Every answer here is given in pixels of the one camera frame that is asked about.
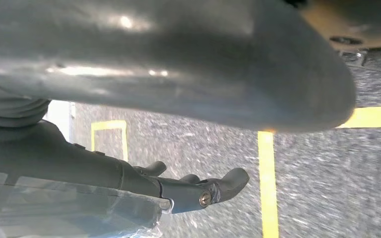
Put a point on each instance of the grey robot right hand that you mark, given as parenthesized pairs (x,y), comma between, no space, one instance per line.
(177,59)

